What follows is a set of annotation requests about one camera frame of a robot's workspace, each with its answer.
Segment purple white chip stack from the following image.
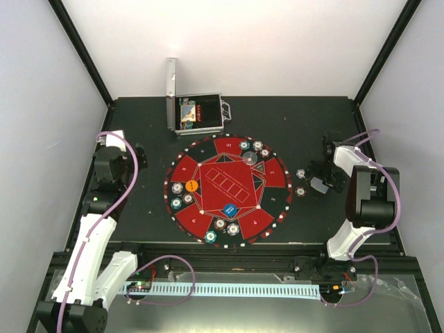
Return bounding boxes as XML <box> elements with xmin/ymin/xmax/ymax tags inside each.
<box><xmin>296</xmin><ymin>169</ymin><xmax>307</xmax><ymax>179</ymax></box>

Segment brown white chip stack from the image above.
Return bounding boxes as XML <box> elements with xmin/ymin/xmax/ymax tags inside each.
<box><xmin>295</xmin><ymin>187</ymin><xmax>307</xmax><ymax>197</ymax></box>

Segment blue white chips seat seven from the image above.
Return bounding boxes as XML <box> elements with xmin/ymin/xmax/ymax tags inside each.
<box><xmin>171</xmin><ymin>182</ymin><xmax>183</xmax><ymax>194</ymax></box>

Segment orange round button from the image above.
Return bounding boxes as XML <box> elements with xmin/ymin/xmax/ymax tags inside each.
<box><xmin>185</xmin><ymin>180</ymin><xmax>199</xmax><ymax>192</ymax></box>

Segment green chips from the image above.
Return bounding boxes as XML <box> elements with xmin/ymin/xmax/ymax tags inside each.
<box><xmin>239</xmin><ymin>141</ymin><xmax>250</xmax><ymax>151</ymax></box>
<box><xmin>204</xmin><ymin>230</ymin><xmax>217</xmax><ymax>244</ymax></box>
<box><xmin>170</xmin><ymin>198</ymin><xmax>182</xmax><ymax>210</ymax></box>

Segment black triangular token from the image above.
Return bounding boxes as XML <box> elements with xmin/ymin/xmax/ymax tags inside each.
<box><xmin>251</xmin><ymin>161</ymin><xmax>266</xmax><ymax>175</ymax></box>

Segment blue white chips seat one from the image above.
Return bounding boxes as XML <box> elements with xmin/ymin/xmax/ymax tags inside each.
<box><xmin>253</xmin><ymin>141</ymin><xmax>264</xmax><ymax>151</ymax></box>

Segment clear round dealer puck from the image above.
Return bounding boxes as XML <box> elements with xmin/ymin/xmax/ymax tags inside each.
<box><xmin>242</xmin><ymin>151</ymin><xmax>258</xmax><ymax>166</ymax></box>

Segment blue small blind button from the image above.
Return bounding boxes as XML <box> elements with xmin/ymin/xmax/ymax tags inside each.
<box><xmin>223</xmin><ymin>203</ymin><xmax>238</xmax><ymax>218</ymax></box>

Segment blue white chip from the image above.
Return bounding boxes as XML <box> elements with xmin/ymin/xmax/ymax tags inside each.
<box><xmin>226</xmin><ymin>223</ymin><xmax>240</xmax><ymax>236</ymax></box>

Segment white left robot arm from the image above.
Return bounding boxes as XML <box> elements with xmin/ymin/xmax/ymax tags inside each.
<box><xmin>36</xmin><ymin>130</ymin><xmax>149</xmax><ymax>332</ymax></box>

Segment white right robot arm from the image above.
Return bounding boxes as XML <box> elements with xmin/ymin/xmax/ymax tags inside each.
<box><xmin>305</xmin><ymin>129</ymin><xmax>401</xmax><ymax>280</ymax></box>

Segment grey card deck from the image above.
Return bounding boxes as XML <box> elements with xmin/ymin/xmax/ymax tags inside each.
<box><xmin>310</xmin><ymin>177</ymin><xmax>329</xmax><ymax>194</ymax></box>

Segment card pack in case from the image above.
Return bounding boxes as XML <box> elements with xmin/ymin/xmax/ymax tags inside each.
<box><xmin>180</xmin><ymin>104</ymin><xmax>196</xmax><ymax>122</ymax></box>

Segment open aluminium poker case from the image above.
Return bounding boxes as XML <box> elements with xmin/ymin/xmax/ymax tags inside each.
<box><xmin>166</xmin><ymin>58</ymin><xmax>232</xmax><ymax>135</ymax></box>

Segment round red black poker mat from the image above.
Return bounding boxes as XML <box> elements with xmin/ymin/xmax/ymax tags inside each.
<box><xmin>163</xmin><ymin>134</ymin><xmax>293</xmax><ymax>249</ymax></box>

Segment small green circuit board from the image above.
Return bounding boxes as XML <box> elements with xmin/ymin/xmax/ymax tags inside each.
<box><xmin>127</xmin><ymin>281</ymin><xmax>151</xmax><ymax>292</ymax></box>

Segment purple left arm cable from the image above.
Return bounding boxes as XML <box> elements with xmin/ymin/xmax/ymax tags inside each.
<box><xmin>57</xmin><ymin>130</ymin><xmax>139</xmax><ymax>333</ymax></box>

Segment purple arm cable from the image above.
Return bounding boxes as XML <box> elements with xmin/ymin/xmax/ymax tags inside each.
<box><xmin>321</xmin><ymin>128</ymin><xmax>403</xmax><ymax>308</ymax></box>
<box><xmin>57</xmin><ymin>130</ymin><xmax>139</xmax><ymax>333</ymax></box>

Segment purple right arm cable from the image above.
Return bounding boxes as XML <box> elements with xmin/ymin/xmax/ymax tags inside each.
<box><xmin>321</xmin><ymin>128</ymin><xmax>403</xmax><ymax>308</ymax></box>

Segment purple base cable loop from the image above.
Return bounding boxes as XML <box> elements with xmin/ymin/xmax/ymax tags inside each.
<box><xmin>125</xmin><ymin>254</ymin><xmax>196</xmax><ymax>306</ymax></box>

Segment light blue cable duct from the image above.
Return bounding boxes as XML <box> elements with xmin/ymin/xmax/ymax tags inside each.
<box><xmin>119</xmin><ymin>282</ymin><xmax>321</xmax><ymax>300</ymax></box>

